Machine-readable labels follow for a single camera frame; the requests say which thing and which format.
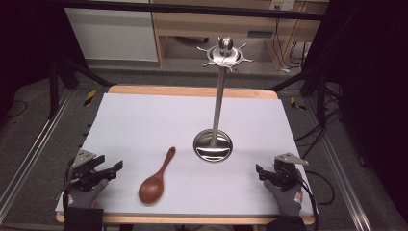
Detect brown wooden spoon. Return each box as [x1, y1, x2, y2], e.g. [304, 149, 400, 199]
[138, 146, 177, 206]

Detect steel utensil stand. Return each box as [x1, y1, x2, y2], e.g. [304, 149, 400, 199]
[192, 36, 254, 163]

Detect white wall socket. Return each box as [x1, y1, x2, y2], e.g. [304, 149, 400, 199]
[269, 0, 295, 12]

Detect white paper sheet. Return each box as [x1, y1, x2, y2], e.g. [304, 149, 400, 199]
[55, 92, 315, 217]

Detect black frame leg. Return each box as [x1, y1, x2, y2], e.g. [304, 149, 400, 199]
[263, 62, 330, 128]
[47, 52, 115, 120]

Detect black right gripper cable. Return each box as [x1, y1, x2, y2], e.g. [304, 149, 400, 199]
[296, 168, 337, 231]

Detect white cabinet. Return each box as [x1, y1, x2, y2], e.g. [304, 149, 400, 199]
[64, 7, 160, 63]

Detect metal floor rail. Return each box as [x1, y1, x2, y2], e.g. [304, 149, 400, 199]
[0, 89, 74, 224]
[304, 95, 373, 231]

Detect yellow black striped marker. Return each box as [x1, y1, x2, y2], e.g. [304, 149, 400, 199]
[290, 95, 308, 112]
[83, 89, 97, 107]

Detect black floor cables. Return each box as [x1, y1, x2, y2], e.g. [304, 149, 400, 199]
[293, 92, 344, 160]

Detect black horizontal frame bar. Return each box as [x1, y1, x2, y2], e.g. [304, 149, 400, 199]
[60, 0, 325, 21]

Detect person's left hand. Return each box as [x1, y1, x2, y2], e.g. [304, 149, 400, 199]
[65, 178, 110, 210]

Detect thin black floor cable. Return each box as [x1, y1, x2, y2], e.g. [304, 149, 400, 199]
[5, 99, 29, 120]

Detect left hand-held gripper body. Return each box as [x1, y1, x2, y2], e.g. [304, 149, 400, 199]
[68, 148, 112, 193]

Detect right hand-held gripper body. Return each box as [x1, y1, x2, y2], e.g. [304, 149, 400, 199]
[271, 152, 310, 190]

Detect black hanging cables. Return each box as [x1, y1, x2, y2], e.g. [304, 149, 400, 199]
[272, 18, 311, 73]

